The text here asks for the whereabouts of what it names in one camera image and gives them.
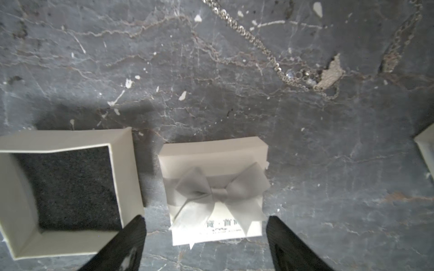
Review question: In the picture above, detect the white gift box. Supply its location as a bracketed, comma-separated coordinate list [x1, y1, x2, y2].
[414, 124, 434, 177]
[158, 137, 271, 247]

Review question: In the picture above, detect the silver chain necklace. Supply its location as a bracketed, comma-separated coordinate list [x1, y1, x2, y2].
[201, 0, 423, 100]

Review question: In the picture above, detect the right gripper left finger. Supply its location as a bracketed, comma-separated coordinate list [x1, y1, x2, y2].
[79, 215, 147, 271]

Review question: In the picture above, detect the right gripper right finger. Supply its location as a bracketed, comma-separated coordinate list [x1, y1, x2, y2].
[266, 216, 333, 271]

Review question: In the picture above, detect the white box base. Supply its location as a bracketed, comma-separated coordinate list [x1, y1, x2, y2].
[1, 128, 144, 260]

